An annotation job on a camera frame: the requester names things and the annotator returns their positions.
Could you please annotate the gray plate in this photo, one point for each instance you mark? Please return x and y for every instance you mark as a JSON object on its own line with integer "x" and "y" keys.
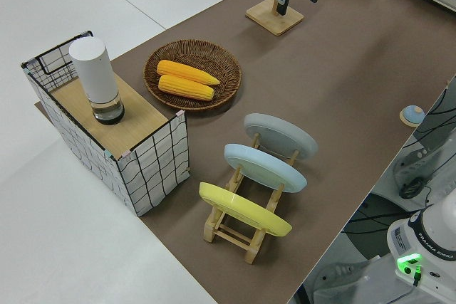
{"x": 281, "y": 136}

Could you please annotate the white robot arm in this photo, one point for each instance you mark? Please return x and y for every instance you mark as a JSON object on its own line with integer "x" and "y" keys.
{"x": 438, "y": 240}

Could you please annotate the wooden mug rack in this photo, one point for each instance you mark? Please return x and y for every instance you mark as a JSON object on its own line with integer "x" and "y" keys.
{"x": 270, "y": 21}

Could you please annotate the light blue plate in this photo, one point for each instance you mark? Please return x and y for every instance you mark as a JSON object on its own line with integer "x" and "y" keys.
{"x": 263, "y": 168}

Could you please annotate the yellow plate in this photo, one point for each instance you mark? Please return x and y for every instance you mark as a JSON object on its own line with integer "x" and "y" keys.
{"x": 242, "y": 208}

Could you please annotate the wooden plate rack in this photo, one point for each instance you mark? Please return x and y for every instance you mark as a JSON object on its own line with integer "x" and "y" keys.
{"x": 210, "y": 234}

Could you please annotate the brown table mat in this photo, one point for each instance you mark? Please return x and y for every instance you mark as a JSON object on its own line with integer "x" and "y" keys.
{"x": 320, "y": 69}

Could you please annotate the round wicker basket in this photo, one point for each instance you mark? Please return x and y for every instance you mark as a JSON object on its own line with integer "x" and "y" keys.
{"x": 221, "y": 69}

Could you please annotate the yellow corn cob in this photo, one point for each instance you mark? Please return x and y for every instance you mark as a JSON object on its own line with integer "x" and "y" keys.
{"x": 185, "y": 72}
{"x": 185, "y": 87}

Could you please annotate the blue bell wooden base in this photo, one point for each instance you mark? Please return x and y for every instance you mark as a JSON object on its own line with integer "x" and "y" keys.
{"x": 412, "y": 113}

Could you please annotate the pink binder clip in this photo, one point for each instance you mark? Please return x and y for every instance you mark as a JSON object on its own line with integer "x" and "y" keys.
{"x": 126, "y": 154}
{"x": 180, "y": 114}

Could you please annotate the wooden board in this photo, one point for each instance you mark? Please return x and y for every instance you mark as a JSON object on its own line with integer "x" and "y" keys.
{"x": 139, "y": 111}

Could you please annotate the white cylindrical dispenser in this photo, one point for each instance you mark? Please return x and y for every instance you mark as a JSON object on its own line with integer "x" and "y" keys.
{"x": 94, "y": 69}

